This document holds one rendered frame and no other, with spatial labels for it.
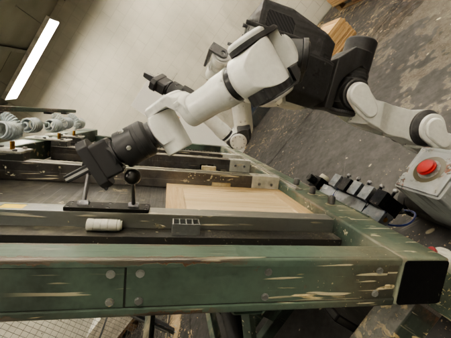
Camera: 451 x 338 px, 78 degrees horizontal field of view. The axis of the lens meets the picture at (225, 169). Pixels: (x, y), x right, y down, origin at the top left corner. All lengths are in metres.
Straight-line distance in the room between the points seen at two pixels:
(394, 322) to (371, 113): 0.69
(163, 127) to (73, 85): 6.14
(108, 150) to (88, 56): 6.00
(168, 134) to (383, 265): 0.53
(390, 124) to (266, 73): 0.81
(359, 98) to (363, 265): 0.65
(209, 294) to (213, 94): 0.37
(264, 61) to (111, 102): 6.09
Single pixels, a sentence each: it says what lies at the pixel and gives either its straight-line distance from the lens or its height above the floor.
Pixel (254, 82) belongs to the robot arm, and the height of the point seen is 1.37.
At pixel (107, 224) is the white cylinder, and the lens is 0.73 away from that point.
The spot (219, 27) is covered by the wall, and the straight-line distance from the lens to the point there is 6.39.
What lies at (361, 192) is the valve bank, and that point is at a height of 0.76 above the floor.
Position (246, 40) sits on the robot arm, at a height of 1.42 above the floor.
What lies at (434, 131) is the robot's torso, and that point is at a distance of 1.34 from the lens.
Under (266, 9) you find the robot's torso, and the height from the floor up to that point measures 1.40.
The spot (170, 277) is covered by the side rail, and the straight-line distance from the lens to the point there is 0.53.
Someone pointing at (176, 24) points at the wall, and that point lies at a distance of 6.38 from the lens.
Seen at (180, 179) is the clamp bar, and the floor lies 1.27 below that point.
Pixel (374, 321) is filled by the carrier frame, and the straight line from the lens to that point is 0.85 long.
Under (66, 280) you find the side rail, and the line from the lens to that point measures 0.55.
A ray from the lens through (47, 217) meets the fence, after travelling 0.79.
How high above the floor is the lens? 1.46
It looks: 16 degrees down
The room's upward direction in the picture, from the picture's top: 55 degrees counter-clockwise
